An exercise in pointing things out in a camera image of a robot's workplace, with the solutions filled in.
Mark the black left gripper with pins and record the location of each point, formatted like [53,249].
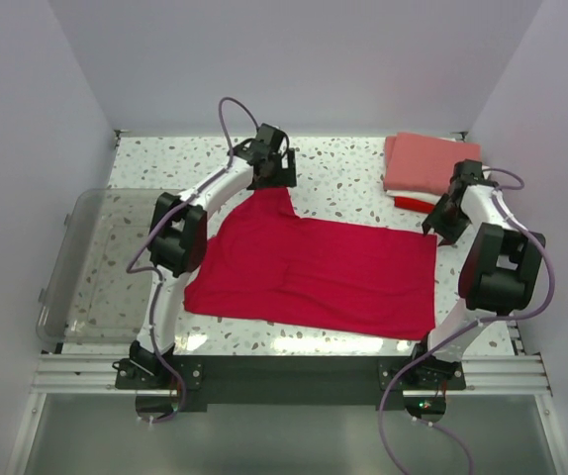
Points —
[285,177]

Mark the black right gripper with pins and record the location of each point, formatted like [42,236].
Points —
[450,234]

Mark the crimson red t-shirt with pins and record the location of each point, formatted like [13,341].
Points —
[267,263]

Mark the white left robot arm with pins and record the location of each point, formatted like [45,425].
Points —
[178,236]

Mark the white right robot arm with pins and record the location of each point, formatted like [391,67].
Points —
[499,273]

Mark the folded red t-shirt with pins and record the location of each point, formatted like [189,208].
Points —
[414,205]

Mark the folded pink t-shirt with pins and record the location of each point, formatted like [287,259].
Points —
[423,164]

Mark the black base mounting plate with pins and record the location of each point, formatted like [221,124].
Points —
[259,380]

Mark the clear plastic bin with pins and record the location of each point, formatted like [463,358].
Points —
[91,298]

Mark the aluminium extrusion rail frame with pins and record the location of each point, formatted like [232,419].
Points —
[337,178]

